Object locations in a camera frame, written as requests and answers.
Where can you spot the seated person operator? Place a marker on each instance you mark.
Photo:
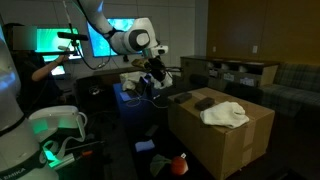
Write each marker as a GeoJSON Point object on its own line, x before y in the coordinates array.
{"type": "Point", "coordinates": [38, 86]}

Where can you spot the white cloth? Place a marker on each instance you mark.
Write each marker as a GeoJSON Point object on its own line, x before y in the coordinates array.
{"type": "Point", "coordinates": [227, 114]}

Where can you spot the wall monitor screen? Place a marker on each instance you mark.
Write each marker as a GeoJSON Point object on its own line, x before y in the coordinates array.
{"type": "Point", "coordinates": [103, 40]}
{"type": "Point", "coordinates": [48, 41]}

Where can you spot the wooden sideboard cabinet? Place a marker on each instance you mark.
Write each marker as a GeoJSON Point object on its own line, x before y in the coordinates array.
{"type": "Point", "coordinates": [221, 71]}

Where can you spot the red plush ball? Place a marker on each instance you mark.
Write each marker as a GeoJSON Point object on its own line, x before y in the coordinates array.
{"type": "Point", "coordinates": [178, 166]}

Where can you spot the green plaid sofa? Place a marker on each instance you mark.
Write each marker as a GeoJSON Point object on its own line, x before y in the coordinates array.
{"type": "Point", "coordinates": [294, 87]}

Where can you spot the dark eraser block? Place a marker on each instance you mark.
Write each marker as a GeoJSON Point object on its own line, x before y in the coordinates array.
{"type": "Point", "coordinates": [151, 131]}

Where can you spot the green plush leaf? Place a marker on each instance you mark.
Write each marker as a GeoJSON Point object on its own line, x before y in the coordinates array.
{"type": "Point", "coordinates": [157, 163]}

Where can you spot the white VR headset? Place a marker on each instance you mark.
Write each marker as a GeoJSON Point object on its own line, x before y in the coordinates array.
{"type": "Point", "coordinates": [47, 121]}

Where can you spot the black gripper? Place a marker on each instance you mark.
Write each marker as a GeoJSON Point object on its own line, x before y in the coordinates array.
{"type": "Point", "coordinates": [157, 68]}

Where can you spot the white plastic bag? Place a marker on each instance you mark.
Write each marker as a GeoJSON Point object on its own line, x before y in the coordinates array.
{"type": "Point", "coordinates": [165, 83]}

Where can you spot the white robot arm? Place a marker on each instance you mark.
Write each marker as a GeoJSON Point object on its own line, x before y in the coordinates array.
{"type": "Point", "coordinates": [21, 156]}

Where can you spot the cardboard box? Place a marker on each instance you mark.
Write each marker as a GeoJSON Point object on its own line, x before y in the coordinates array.
{"type": "Point", "coordinates": [221, 150]}

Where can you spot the blue sponge cloth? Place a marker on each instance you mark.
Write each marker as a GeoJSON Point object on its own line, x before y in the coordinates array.
{"type": "Point", "coordinates": [144, 145]}

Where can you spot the black camera on stand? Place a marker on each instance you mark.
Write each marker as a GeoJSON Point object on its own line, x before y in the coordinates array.
{"type": "Point", "coordinates": [71, 36]}

